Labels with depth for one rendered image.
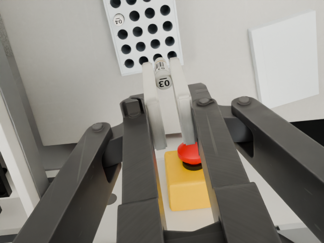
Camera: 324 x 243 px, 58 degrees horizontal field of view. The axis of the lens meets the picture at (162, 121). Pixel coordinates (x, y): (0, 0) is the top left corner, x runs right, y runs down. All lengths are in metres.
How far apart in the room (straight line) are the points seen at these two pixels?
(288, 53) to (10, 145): 0.38
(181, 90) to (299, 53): 0.33
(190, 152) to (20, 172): 0.20
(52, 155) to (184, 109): 0.40
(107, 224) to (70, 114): 0.18
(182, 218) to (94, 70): 0.24
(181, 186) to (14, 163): 0.19
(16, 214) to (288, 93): 0.43
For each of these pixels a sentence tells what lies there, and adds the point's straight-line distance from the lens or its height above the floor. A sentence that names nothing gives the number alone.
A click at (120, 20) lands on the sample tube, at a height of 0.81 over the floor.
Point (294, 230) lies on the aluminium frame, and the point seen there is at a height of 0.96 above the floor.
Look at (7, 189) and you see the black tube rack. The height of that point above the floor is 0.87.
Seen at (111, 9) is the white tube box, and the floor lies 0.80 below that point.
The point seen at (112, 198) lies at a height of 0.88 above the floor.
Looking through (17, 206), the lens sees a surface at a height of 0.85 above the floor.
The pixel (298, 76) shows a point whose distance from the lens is 0.48.
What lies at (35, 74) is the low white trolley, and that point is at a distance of 0.46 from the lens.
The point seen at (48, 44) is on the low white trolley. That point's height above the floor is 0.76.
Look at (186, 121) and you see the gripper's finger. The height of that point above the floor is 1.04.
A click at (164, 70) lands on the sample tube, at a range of 0.22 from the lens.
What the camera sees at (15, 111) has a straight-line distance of 0.37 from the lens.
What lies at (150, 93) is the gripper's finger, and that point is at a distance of 0.16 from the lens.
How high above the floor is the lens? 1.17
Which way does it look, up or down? 61 degrees down
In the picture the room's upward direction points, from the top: 172 degrees clockwise
